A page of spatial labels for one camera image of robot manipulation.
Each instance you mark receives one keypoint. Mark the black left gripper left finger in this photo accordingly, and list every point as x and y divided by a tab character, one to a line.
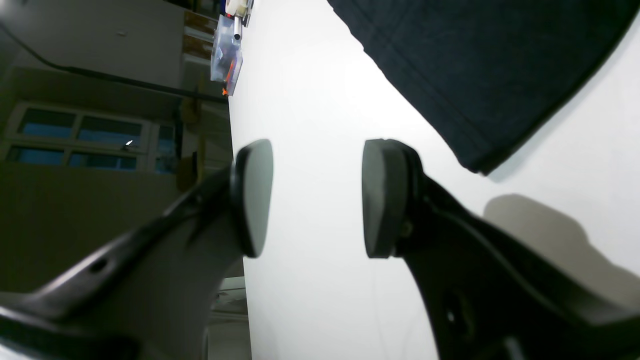
148	294

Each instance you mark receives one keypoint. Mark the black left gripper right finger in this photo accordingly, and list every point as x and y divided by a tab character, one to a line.
487	296

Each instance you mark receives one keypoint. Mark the black T-shirt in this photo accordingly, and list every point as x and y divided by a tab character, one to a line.
487	74

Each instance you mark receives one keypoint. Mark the clear orange parts box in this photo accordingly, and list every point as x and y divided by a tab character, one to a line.
226	57

